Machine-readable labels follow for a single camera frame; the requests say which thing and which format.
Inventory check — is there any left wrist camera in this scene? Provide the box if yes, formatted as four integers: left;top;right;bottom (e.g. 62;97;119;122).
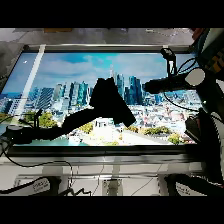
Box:
33;109;44;129

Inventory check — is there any black garment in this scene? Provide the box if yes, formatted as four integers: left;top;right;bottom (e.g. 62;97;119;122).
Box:
59;76;137;135

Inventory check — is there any silver frame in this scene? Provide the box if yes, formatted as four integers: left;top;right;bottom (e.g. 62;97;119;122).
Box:
0;145;224;196

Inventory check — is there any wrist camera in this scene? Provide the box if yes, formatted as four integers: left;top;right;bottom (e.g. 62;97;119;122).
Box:
33;109;44;129
160;47;178;78

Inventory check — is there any black cable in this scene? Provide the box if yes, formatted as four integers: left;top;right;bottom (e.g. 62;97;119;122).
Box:
162;91;202;113
0;139;75;188

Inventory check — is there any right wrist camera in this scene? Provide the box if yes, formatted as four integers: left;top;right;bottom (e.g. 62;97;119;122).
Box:
160;47;178;78

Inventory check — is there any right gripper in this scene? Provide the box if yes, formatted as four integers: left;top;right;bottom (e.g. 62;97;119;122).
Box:
153;77;177;95

